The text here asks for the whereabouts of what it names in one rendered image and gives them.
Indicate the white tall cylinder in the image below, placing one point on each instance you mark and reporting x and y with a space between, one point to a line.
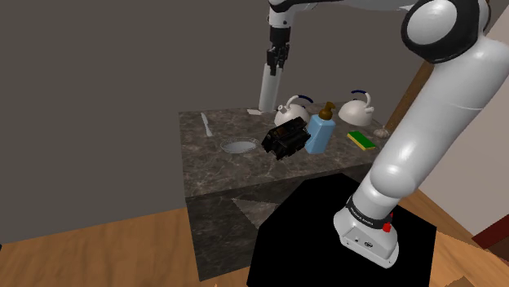
270 89

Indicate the green and yellow sponge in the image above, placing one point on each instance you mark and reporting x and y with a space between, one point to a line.
361 140

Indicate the pale garlic bulb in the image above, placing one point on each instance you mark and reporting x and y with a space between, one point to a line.
381 132

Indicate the grey round dish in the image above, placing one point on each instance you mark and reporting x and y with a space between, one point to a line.
238 146

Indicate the black toaster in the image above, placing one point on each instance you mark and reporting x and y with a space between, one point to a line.
285 138

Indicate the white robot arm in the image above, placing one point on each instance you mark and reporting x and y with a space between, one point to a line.
429 119

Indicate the small white flat piece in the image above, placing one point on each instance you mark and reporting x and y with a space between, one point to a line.
254 112

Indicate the black robot stand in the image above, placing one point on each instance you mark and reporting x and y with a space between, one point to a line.
318 238

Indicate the white knife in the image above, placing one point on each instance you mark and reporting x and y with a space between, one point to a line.
206 124

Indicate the blue soap dispenser brown pump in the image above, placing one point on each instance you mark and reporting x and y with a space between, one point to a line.
320 135

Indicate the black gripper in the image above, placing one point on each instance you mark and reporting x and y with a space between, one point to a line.
279 37

